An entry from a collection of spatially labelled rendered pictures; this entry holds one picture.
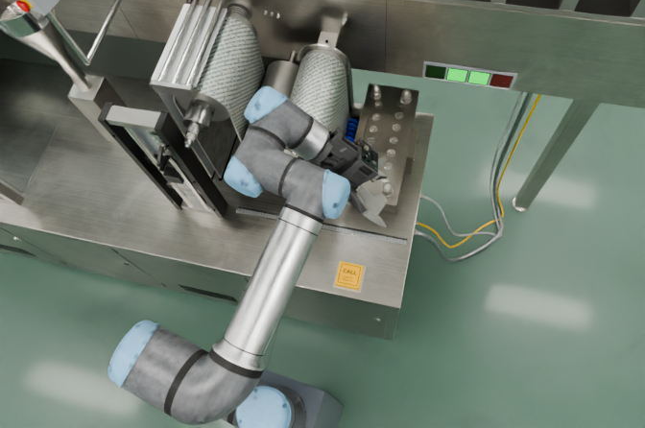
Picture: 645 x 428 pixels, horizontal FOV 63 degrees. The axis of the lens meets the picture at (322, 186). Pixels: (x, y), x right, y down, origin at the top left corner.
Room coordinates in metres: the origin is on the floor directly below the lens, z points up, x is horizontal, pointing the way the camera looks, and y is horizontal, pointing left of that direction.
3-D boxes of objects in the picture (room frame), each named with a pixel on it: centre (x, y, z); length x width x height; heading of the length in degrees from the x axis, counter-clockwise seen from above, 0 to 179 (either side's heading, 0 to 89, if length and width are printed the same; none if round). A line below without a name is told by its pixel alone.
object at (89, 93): (1.09, 0.64, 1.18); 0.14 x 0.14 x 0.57
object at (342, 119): (0.78, -0.08, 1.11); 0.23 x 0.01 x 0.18; 156
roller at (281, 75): (0.86, 0.08, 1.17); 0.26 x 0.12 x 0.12; 156
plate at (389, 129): (0.77, -0.20, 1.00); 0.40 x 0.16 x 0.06; 156
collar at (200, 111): (0.78, 0.26, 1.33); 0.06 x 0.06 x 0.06; 66
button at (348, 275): (0.42, -0.02, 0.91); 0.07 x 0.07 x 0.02; 66
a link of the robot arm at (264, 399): (0.09, 0.25, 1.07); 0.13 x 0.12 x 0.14; 52
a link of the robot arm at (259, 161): (0.46, 0.10, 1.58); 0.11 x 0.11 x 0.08; 52
